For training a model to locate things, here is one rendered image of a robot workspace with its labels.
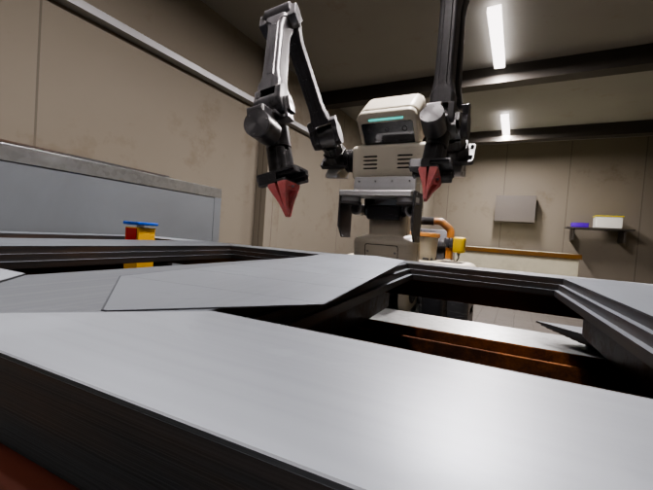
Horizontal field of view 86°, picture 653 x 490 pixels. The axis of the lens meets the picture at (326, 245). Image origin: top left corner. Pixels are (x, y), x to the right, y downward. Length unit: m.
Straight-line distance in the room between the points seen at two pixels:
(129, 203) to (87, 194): 0.13
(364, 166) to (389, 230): 0.24
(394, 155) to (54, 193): 1.00
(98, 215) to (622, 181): 8.83
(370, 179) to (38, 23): 2.83
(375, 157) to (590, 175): 7.95
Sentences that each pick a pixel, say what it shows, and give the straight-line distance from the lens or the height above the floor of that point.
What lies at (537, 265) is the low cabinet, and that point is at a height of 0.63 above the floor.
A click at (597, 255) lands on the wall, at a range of 8.95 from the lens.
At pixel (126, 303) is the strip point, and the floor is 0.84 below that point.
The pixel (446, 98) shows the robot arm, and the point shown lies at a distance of 1.02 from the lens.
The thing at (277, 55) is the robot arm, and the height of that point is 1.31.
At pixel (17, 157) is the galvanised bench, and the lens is 1.14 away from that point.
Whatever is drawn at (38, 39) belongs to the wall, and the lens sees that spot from 3.50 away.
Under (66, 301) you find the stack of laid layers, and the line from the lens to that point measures 0.24.
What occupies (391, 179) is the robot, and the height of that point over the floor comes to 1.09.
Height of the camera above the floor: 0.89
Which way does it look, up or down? 2 degrees down
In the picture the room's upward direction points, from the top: 4 degrees clockwise
